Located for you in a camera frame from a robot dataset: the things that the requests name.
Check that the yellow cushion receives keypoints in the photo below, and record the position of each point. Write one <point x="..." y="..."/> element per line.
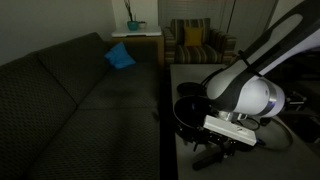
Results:
<point x="193" y="36"/>

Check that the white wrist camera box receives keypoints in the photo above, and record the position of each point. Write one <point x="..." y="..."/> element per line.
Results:
<point x="230" y="130"/>

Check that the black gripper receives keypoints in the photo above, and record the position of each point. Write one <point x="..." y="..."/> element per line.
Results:
<point x="200" y="135"/>

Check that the striped armchair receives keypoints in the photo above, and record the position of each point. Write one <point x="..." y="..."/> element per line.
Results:
<point x="217" y="46"/>

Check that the teal plant pot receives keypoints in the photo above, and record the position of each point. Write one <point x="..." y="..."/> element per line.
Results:
<point x="131" y="23"/>

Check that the round glass pot lid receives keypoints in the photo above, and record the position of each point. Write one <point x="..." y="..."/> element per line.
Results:
<point x="270" y="133"/>

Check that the large black pot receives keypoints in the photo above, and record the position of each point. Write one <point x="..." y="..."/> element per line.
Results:
<point x="192" y="110"/>

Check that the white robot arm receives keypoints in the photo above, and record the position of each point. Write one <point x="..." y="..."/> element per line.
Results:
<point x="212" y="108"/>

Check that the black frying pan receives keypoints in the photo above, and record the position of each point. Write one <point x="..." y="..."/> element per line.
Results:
<point x="190" y="88"/>

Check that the small white bowl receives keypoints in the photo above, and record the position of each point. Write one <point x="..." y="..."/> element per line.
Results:
<point x="142" y="25"/>

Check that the wooden side table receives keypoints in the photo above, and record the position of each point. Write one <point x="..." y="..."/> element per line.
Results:
<point x="147" y="34"/>

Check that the dark grey sofa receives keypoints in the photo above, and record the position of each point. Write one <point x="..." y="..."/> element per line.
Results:
<point x="67" y="114"/>

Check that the blue cushion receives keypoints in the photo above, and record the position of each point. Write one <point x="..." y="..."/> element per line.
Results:
<point x="118" y="57"/>

